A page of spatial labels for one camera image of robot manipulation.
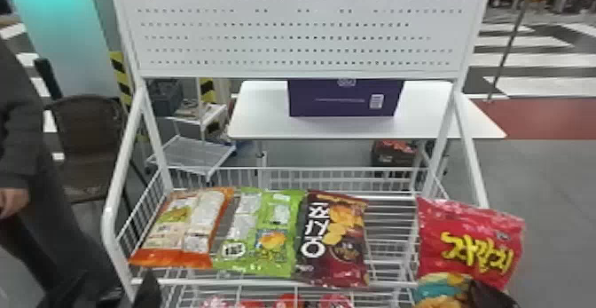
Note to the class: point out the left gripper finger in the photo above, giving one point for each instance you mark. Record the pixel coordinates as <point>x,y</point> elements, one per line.
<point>148,293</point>

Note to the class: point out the orange snack packet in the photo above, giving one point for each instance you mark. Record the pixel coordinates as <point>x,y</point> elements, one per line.
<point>184,228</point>

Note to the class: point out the green snack packet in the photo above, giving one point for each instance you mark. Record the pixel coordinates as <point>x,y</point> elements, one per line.
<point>261,235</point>

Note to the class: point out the brown chair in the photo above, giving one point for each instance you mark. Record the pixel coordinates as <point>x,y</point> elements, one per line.
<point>88,132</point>

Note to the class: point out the person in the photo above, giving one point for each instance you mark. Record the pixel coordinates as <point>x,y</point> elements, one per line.
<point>28,160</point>

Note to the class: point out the dark red snack packet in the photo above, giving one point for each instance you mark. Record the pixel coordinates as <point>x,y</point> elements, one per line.
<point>333,244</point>

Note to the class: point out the purple box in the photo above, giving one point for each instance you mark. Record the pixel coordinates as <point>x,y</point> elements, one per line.
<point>335,97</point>

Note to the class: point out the teal snack packet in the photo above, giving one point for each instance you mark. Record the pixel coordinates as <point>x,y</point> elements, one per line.
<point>440,291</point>

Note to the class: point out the brown snack packet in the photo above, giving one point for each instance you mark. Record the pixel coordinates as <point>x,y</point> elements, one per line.
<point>493,298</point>

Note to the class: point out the yellow black striped post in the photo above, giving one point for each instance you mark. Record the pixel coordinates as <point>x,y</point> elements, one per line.
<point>122,79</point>
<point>207,90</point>

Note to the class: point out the grey post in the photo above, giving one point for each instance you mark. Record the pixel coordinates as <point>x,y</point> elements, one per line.
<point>510,39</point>

